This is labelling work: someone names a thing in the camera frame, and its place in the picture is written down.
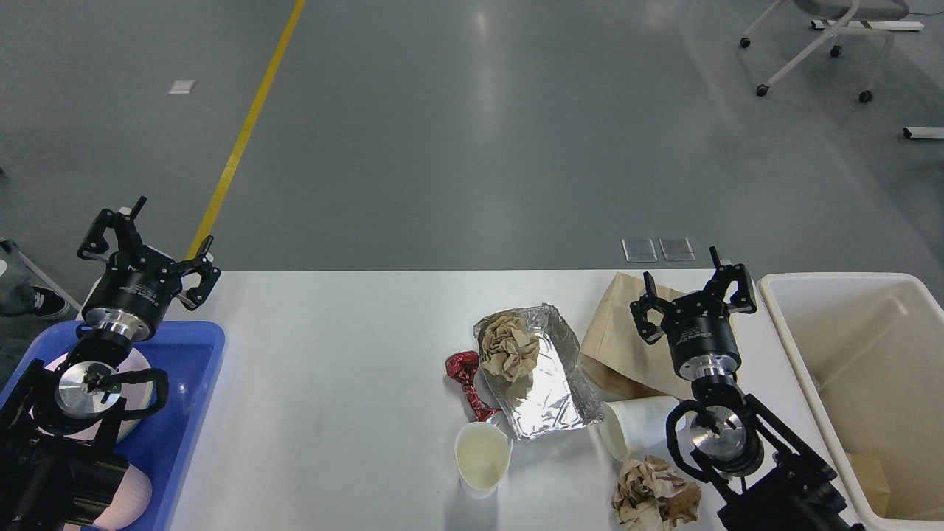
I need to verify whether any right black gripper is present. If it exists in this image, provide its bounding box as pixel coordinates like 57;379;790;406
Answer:
630;246;757;381

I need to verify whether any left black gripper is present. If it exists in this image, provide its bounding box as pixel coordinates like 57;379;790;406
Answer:
77;196;221;341

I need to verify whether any brown paper bag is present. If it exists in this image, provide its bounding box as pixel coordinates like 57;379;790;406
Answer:
580;272;738;403

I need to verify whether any pink plate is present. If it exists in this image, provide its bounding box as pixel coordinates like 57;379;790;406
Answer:
44;347;151;441

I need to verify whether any pink mug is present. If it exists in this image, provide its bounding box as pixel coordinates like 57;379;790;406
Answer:
91;465;153;530

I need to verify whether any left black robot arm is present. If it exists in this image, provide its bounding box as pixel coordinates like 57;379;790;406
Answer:
2;198;225;530

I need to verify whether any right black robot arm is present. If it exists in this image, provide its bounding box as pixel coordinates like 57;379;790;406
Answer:
628;246;864;530

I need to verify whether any right floor socket plate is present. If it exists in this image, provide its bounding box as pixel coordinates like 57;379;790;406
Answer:
659;237;697;262

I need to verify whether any floor socket plate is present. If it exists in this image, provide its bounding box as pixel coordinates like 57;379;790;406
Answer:
659;237;697;262
621;237;659;263

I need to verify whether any left floor socket plate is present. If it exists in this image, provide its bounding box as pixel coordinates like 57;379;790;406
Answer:
621;237;659;263

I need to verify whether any blue plastic tray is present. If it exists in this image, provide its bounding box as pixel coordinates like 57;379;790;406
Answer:
2;322;225;530

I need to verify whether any yellow plate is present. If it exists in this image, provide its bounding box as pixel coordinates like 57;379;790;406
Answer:
117;381;155;443

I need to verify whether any white paper cup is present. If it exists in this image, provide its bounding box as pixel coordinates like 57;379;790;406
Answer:
597;396;680;462

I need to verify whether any person's shoe and leg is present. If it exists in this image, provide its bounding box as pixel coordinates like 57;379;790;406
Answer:
1;239;70;320

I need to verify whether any aluminium foil tray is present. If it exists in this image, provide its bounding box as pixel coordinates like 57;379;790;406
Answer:
474;305;603;443

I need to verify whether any white plastic bin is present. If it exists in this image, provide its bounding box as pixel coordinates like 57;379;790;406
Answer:
759;272;943;530

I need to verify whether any crumpled brown paper ball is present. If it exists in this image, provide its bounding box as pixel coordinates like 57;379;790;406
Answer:
611;456;702;530

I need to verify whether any crumpled brown paper in foil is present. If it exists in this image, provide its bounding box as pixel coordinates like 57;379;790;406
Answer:
481;312;540;383

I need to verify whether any brown paper in bin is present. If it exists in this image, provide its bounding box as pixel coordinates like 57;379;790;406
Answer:
845;449;891;518

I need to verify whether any red foil wrapper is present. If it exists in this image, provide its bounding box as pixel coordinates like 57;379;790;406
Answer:
445;350;499;423

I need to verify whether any cream cup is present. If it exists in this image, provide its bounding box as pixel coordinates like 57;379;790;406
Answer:
454;421;513;499

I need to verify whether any white floor bar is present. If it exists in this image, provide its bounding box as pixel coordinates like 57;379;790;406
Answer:
903;125;944;141

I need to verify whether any white bar behind chair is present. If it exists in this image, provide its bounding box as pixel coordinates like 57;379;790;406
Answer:
810;19;925;32

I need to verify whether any white office chair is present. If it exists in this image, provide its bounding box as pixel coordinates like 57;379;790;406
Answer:
754;1;909;103

